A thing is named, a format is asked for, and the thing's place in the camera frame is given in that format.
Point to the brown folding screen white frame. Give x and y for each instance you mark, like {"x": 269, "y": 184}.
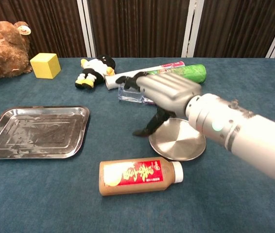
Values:
{"x": 137, "y": 24}

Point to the clear plastic water bottle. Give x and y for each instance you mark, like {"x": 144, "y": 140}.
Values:
{"x": 130, "y": 95}

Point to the rectangular steel tray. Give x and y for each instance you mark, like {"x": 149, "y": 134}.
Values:
{"x": 42, "y": 131}

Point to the yellow cube block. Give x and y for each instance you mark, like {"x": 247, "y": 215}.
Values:
{"x": 45, "y": 66}

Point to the round steel plate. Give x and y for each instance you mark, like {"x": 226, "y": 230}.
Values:
{"x": 176, "y": 145}

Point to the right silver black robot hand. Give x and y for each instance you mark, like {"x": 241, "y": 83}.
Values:
{"x": 169, "y": 92}

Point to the brown milk tea bottle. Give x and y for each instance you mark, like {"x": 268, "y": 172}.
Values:
{"x": 132, "y": 187}

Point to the brown teddy bear plush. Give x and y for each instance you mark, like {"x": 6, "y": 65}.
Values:
{"x": 4, "y": 55}

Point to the black white penguin plush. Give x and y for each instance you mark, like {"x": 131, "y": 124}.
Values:
{"x": 96, "y": 68}

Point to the white cling film roll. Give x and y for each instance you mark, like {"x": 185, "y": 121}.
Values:
{"x": 113, "y": 81}

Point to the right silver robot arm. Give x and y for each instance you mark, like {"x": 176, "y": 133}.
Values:
{"x": 249, "y": 138}

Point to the green chips can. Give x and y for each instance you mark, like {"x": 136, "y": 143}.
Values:
{"x": 195, "y": 71}

